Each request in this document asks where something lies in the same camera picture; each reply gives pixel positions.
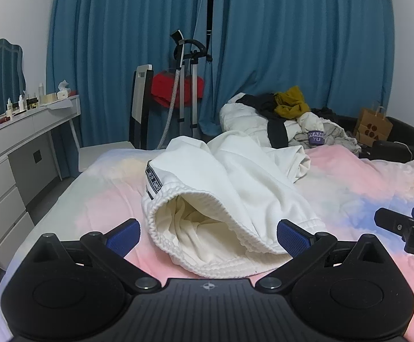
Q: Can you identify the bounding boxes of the mustard yellow garment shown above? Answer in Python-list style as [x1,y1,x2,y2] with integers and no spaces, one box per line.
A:
[274,86,311,121]

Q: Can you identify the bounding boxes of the white pants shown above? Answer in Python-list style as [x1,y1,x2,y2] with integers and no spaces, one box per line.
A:
[142,130,328,279]

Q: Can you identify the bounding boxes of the pastel duvet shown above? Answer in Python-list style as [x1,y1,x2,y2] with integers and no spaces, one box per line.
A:
[0,146,414,342]

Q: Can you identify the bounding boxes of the grey garment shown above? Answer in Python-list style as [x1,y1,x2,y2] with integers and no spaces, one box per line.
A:
[289,112,362,157]

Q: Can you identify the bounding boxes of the cream garment with purple band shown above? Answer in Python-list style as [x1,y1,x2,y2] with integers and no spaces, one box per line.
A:
[292,111,327,146]

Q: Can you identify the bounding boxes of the red garment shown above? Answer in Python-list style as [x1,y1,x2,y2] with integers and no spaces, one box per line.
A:
[151,72,205,107]

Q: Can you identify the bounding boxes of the row of cosmetic bottles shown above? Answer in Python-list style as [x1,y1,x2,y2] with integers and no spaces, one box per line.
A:
[0,83,40,136]

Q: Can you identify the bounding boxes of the pile of clothes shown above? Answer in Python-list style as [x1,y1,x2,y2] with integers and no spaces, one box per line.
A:
[219,93,325,146]

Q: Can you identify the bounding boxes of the garment steamer stand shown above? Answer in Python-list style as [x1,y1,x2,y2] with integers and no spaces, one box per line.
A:
[157,30,213,150]

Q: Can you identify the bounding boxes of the black and white chair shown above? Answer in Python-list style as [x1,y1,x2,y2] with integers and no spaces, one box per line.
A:
[62,64,154,180]

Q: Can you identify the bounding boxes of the black leather chair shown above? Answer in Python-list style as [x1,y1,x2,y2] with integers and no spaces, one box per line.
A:
[335,114,414,161]

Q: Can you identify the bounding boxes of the dark clothes pile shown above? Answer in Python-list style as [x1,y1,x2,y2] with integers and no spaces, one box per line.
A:
[312,107,339,122]

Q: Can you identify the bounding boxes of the black garment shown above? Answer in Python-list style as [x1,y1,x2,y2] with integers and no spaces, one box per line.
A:
[237,93,289,148]

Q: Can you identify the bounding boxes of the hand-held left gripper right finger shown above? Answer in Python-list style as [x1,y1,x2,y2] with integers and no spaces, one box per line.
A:
[256,219,393,292]

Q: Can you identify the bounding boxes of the brown paper bag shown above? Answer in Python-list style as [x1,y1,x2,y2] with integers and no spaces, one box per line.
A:
[354,100,393,147]

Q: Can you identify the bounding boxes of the white tissue box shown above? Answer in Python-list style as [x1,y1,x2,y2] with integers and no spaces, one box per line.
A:
[56,80,73,99]

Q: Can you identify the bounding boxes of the white dressing table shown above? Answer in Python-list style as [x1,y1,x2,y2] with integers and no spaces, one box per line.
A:
[0,94,83,269]

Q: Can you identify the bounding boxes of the wavy-edged mirror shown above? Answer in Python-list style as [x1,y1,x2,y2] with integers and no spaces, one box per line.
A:
[0,38,27,116]

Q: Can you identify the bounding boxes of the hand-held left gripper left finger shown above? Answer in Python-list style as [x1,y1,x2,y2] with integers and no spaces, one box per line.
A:
[27,218,162,292]

